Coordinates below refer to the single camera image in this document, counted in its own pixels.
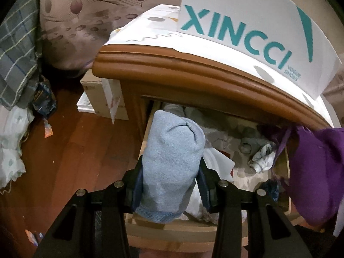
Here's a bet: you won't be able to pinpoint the white patterned blanket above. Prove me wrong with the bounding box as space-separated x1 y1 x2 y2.
0 105 35 191

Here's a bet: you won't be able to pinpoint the wooden drawer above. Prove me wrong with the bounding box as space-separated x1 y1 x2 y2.
125 99 323 248

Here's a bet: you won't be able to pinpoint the dark blue cloth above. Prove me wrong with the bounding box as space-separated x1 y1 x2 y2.
261 180 282 203

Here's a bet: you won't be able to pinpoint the white shoe box teal print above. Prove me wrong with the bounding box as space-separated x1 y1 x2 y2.
176 0 342 100

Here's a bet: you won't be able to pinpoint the white paper sheet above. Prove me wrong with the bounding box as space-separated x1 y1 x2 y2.
201 145 236 184

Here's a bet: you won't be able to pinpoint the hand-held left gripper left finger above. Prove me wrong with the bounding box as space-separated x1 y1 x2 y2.
34 157 144 258

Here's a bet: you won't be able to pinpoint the dark blue plastic bag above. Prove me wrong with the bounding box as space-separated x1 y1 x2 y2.
31 75 57 119

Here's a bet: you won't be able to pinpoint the white flat box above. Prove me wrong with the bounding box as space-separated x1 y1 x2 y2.
77 91 98 113

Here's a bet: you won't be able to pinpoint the light blue sock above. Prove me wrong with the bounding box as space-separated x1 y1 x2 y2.
134 110 206 223

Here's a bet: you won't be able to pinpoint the cardboard box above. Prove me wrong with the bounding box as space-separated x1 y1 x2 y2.
80 68 129 124

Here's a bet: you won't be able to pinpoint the grey patterned drawer liner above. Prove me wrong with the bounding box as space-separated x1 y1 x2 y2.
232 164 270 189

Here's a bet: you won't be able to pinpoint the orange blue wrapper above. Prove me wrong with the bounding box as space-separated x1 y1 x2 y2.
25 229 45 248

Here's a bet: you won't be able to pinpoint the grey plaid bedding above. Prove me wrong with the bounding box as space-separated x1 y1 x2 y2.
0 0 43 111

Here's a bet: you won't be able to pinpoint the purple cloth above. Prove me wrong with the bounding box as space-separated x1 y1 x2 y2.
271 125 344 227

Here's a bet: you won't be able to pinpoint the grey clothes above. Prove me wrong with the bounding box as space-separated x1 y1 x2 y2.
238 126 270 154

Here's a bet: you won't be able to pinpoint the white patterned socks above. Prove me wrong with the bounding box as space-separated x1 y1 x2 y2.
249 142 277 174

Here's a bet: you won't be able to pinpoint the white patterned nightstand cover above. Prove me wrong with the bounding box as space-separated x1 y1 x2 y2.
103 4 335 128

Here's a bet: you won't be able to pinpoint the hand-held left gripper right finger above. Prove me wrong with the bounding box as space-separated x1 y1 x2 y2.
197 161 313 258

